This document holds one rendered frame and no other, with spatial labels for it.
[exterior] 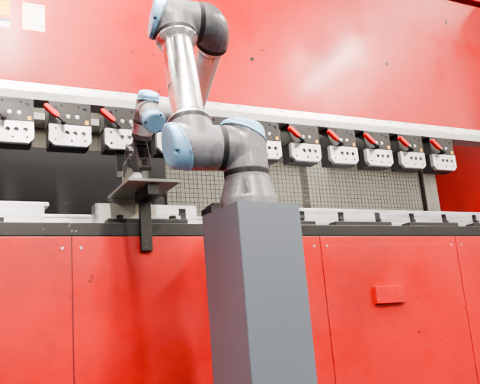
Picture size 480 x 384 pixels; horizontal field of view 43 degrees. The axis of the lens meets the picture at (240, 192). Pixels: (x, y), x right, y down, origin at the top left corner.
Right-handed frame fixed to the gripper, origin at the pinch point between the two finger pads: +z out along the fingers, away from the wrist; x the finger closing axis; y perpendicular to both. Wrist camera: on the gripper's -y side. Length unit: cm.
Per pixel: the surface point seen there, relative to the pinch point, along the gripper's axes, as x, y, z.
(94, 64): 12, 36, -34
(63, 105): 23.5, 23.8, -20.4
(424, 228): -129, -15, 8
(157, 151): -11.9, 15.8, -8.3
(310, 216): -78, -1, 10
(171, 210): -16.1, 0.1, 9.0
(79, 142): 18.1, 14.7, -10.3
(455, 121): -171, 31, -29
